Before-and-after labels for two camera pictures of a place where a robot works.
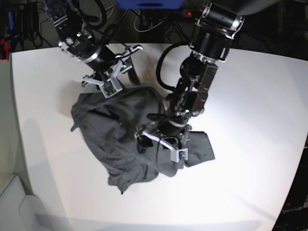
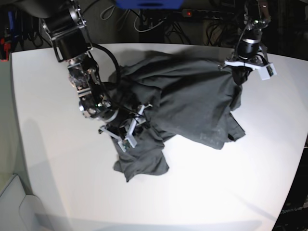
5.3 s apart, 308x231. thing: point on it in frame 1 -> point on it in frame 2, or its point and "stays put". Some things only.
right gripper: (173, 128) -> (240, 73)
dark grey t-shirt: (109, 119) -> (190, 97)
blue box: (150, 5) stays put
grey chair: (19, 211) stays put
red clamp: (6, 47) stays put
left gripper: (105, 60) -> (124, 120)
